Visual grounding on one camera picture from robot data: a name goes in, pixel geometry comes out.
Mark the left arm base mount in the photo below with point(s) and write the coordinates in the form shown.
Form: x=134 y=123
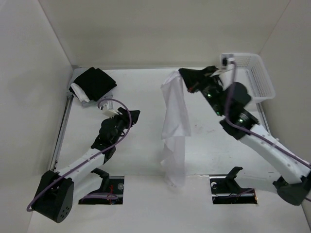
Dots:
x=109 y=193

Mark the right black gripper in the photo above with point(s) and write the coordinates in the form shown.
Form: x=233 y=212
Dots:
x=195 y=79

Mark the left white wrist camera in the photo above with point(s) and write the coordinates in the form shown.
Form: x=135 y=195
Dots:
x=107 y=108

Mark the white tank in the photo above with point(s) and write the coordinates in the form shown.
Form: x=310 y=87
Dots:
x=176 y=128
x=79 y=92

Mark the folded grey tank top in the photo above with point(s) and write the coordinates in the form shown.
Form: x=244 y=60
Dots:
x=90 y=103

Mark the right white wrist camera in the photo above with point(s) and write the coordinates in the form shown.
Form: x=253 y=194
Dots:
x=227 y=65

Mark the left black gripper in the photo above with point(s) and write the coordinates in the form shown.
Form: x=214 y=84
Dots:
x=126 y=118

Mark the folded black tank top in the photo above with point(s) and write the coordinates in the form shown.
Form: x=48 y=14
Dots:
x=95 y=83

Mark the folded white tank top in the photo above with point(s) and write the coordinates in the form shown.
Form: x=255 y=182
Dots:
x=79 y=92

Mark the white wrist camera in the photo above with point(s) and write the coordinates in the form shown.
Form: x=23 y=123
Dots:
x=227 y=65
x=107 y=108

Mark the white plastic basket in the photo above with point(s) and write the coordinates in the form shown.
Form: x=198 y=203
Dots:
x=252 y=73

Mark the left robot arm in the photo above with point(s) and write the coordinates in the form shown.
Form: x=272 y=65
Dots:
x=59 y=190

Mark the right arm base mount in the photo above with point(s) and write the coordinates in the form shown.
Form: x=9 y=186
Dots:
x=225 y=190

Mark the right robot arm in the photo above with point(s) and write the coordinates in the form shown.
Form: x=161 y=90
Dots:
x=229 y=101

